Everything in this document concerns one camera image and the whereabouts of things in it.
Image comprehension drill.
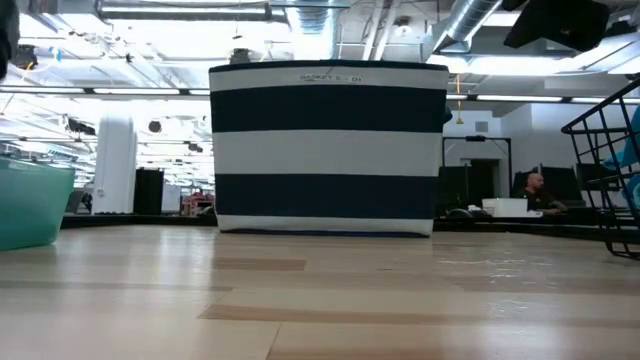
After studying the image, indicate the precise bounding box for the black cabinet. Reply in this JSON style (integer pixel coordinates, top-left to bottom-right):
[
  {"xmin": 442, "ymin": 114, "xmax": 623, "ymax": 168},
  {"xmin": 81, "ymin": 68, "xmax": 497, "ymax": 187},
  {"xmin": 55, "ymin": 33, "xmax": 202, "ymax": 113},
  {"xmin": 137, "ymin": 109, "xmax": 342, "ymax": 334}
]
[{"xmin": 133, "ymin": 168, "xmax": 165, "ymax": 216}]

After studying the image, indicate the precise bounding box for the black metal frame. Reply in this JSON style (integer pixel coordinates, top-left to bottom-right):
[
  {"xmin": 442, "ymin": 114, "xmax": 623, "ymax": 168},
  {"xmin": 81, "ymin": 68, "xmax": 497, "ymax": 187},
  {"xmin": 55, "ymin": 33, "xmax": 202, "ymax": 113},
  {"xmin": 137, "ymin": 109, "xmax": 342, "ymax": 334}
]
[{"xmin": 442, "ymin": 135, "xmax": 513, "ymax": 201}]

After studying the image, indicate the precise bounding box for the person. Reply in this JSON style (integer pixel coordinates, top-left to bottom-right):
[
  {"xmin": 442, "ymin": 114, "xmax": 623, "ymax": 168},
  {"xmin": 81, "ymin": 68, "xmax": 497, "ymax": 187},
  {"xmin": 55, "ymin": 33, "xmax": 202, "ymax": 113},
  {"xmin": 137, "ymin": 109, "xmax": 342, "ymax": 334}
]
[{"xmin": 517, "ymin": 172, "xmax": 569, "ymax": 216}]

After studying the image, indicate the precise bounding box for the silver ceiling air duct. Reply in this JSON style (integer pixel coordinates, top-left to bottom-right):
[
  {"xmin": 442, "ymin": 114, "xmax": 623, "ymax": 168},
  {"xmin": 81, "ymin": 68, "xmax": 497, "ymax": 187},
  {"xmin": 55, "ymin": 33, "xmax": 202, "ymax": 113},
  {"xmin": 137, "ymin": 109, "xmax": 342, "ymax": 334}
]
[{"xmin": 432, "ymin": 0, "xmax": 504, "ymax": 55}]

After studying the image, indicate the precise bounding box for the white building column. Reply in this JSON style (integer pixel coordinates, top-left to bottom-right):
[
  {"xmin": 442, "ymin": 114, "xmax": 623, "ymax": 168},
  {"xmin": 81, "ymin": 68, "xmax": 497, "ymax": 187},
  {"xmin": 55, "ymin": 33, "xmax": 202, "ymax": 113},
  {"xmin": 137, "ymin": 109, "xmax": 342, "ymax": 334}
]
[{"xmin": 91, "ymin": 114, "xmax": 139, "ymax": 215}]

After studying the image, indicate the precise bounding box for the black computer monitor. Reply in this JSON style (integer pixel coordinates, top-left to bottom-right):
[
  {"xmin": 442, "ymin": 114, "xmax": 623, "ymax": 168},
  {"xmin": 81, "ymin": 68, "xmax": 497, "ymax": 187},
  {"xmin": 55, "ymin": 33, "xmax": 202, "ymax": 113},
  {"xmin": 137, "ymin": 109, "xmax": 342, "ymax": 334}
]
[
  {"xmin": 575, "ymin": 162, "xmax": 620, "ymax": 191},
  {"xmin": 539, "ymin": 165, "xmax": 586, "ymax": 204}
]

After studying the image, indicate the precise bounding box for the black wire basket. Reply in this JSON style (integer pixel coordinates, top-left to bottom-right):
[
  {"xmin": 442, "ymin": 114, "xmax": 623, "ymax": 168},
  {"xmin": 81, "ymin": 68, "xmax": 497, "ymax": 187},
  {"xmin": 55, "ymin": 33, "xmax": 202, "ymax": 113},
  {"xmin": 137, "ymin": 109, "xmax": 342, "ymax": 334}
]
[{"xmin": 560, "ymin": 74, "xmax": 640, "ymax": 261}]

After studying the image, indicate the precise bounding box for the yellow hanging tag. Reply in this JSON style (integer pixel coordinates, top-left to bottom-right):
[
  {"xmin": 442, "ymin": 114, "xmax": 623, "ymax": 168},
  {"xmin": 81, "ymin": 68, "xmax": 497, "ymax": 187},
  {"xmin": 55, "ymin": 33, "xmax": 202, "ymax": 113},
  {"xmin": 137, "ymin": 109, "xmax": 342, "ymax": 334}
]
[{"xmin": 454, "ymin": 74, "xmax": 464, "ymax": 125}]

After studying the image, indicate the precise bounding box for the white box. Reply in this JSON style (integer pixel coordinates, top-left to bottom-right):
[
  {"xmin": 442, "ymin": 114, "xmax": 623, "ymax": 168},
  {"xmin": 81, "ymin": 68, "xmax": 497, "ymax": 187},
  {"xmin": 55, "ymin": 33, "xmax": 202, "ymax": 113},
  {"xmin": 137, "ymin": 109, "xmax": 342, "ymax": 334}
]
[{"xmin": 481, "ymin": 197, "xmax": 529, "ymax": 219}]

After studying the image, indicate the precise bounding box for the navy white striped fabric basket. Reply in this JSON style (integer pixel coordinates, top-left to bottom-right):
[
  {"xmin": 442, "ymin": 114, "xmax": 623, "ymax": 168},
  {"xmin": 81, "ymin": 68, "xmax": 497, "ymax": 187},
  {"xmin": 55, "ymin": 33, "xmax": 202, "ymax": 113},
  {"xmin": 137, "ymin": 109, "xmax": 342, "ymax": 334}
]
[{"xmin": 208, "ymin": 59, "xmax": 454, "ymax": 239}]

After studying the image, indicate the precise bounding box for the teal plastic bin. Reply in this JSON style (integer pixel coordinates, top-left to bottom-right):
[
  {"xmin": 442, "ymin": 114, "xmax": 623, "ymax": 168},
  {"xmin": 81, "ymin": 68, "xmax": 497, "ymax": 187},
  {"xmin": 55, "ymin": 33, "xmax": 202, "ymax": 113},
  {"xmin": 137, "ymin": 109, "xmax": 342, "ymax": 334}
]
[{"xmin": 0, "ymin": 157, "xmax": 76, "ymax": 252}]

